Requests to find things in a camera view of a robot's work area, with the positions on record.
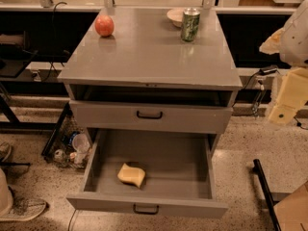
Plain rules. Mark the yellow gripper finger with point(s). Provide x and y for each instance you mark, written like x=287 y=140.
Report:
x=292 y=96
x=271 y=44

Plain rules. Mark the yellow sponge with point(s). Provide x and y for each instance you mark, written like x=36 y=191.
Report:
x=131 y=175

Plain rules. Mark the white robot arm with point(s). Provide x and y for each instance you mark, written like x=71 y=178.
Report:
x=291 y=43

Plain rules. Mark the open grey middle drawer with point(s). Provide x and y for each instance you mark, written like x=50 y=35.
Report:
x=178 y=174

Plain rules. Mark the grey drawer cabinet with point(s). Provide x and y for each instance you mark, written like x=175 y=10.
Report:
x=146 y=62

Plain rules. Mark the closed grey upper drawer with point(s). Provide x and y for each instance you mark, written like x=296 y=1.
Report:
x=176 y=118

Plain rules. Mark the black metal bar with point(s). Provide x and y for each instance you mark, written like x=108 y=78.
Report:
x=266 y=192

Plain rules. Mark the green soda can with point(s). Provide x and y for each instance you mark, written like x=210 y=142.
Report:
x=190 y=23

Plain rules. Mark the white bowl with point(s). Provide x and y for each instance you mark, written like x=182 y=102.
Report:
x=175 y=16

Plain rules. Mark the cardboard box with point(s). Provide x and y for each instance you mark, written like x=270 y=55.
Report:
x=292 y=211

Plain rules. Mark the red apple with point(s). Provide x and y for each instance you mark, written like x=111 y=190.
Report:
x=104 y=25

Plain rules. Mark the clear plastic cup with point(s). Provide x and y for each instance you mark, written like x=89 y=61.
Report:
x=81 y=145

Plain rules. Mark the white mesh shoe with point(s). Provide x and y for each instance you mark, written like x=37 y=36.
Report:
x=23 y=209

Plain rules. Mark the black power adapter with cable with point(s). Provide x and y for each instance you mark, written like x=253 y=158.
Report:
x=259 y=81

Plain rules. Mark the black drawer handle upper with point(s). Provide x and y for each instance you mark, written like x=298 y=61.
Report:
x=143 y=116

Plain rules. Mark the black drawer handle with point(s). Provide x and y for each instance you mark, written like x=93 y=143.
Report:
x=146 y=210
x=143 y=116

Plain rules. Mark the black drawer handle lower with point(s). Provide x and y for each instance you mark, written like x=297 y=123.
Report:
x=146 y=210

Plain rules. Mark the wire basket with trash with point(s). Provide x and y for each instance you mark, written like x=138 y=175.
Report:
x=59 y=149

